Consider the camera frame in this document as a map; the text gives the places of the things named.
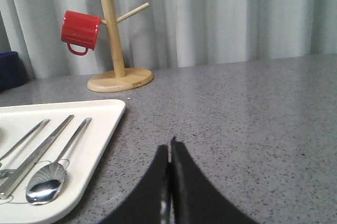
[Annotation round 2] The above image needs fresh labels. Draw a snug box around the navy blue mug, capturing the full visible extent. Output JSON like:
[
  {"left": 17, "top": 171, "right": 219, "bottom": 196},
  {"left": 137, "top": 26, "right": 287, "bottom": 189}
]
[{"left": 1, "top": 51, "right": 28, "bottom": 90}]

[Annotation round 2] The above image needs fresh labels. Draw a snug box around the grey curtain backdrop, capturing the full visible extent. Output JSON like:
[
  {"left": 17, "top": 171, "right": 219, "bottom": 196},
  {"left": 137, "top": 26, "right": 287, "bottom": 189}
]
[{"left": 1, "top": 0, "right": 336, "bottom": 78}]

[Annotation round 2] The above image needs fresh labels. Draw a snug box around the wooden mug tree stand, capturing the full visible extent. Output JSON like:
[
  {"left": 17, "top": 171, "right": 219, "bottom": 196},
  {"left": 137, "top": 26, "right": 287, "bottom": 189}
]
[{"left": 87, "top": 0, "right": 154, "bottom": 93}]

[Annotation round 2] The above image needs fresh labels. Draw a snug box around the steel spoon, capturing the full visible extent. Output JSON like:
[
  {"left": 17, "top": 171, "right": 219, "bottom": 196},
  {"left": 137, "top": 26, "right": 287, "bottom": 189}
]
[{"left": 25, "top": 117, "right": 92, "bottom": 205}]

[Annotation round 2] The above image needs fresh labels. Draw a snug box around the beige rabbit serving tray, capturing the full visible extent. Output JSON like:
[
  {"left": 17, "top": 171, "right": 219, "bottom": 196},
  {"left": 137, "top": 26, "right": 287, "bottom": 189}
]
[{"left": 1, "top": 99, "right": 125, "bottom": 223}]

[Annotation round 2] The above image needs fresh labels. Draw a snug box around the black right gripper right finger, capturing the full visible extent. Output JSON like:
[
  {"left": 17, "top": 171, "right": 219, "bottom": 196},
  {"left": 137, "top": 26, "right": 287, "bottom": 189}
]
[{"left": 171, "top": 137, "right": 256, "bottom": 223}]

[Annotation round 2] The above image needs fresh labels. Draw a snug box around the steel chopstick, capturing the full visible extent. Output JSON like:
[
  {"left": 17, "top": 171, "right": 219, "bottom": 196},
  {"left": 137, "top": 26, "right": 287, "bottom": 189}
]
[
  {"left": 1, "top": 119, "right": 50, "bottom": 168},
  {"left": 1, "top": 115, "right": 74, "bottom": 200}
]

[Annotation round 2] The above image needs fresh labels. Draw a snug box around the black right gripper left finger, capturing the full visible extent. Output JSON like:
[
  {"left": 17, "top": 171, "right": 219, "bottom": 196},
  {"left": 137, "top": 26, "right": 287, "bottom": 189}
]
[{"left": 100, "top": 145, "right": 171, "bottom": 223}]

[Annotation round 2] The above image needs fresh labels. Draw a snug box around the red mug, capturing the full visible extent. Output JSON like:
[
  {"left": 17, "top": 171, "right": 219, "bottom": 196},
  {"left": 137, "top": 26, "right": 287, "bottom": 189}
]
[{"left": 61, "top": 10, "right": 101, "bottom": 56}]

